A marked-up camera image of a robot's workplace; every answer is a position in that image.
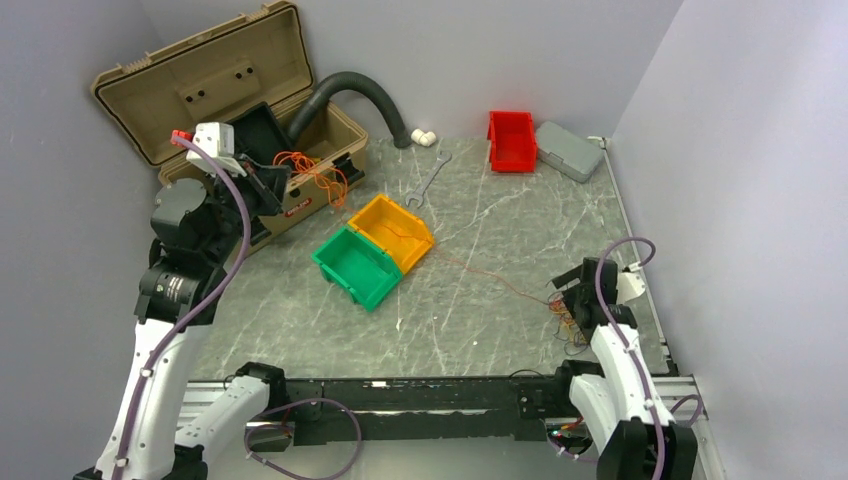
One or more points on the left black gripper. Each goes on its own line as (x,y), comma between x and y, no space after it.
(268,183)

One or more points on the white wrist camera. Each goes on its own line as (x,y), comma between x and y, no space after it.
(630,285)
(216,140)

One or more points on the red plastic bin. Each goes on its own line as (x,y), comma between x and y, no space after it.
(513,147)

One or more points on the white pipe fitting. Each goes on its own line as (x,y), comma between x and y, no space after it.
(422,138)

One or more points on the black toolbox tray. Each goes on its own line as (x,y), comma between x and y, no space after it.
(259,135)

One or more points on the tan plastic toolbox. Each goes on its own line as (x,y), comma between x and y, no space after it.
(218,75)

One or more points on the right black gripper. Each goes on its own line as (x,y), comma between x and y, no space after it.
(568,278)

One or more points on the green plastic bin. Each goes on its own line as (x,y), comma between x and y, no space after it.
(360,268)

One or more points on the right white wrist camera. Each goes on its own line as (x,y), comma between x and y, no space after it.
(630,285)

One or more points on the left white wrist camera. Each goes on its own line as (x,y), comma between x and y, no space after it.
(216,140)

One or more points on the yellow plastic bin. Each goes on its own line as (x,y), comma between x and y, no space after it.
(388,225)

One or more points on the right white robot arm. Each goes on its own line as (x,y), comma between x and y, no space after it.
(635,434)

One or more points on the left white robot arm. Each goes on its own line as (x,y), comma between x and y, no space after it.
(203,232)

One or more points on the silver open-end wrench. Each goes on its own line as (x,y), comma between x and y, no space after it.
(417,195)

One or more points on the grey plastic case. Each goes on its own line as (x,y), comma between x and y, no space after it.
(573,156)

